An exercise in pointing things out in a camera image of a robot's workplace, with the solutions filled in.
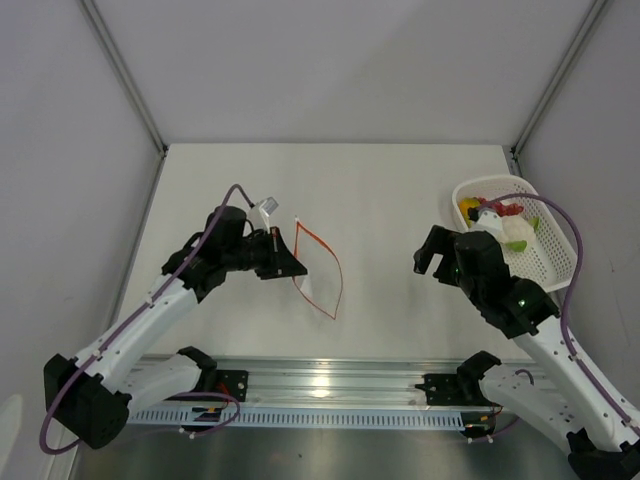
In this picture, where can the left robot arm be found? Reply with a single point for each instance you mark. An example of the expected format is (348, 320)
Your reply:
(94, 393)

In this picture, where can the red grape bunch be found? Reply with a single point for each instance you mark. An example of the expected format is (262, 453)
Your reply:
(501, 208)

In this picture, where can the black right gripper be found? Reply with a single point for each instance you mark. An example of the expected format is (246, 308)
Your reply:
(440, 241)

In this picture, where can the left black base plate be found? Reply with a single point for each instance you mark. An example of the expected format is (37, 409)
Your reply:
(232, 382)

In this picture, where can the white slotted cable duct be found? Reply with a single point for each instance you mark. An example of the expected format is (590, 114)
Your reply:
(271, 417)

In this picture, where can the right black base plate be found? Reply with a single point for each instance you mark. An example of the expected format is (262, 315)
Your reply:
(443, 389)

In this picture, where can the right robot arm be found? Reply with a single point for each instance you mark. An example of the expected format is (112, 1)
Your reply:
(590, 421)

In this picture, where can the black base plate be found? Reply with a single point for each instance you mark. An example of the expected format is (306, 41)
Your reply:
(443, 389)
(232, 382)

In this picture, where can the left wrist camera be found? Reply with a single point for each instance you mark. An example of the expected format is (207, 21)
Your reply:
(259, 215)

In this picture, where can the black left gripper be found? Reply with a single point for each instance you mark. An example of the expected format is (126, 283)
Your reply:
(280, 262)

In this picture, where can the white perforated plastic basket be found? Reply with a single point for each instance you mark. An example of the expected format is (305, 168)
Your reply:
(533, 244)

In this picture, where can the clear orange zip bag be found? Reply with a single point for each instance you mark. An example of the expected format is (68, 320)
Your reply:
(322, 287)

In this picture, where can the yellow green mango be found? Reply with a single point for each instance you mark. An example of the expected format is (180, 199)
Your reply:
(465, 205)

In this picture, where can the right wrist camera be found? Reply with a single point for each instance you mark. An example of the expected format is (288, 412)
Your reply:
(486, 220)

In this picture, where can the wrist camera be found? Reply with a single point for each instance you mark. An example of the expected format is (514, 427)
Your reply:
(486, 220)
(259, 215)

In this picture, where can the white cauliflower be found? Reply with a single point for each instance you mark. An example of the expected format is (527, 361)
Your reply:
(518, 234)

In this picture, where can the aluminium mounting rail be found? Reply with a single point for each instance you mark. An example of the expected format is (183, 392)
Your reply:
(336, 383)

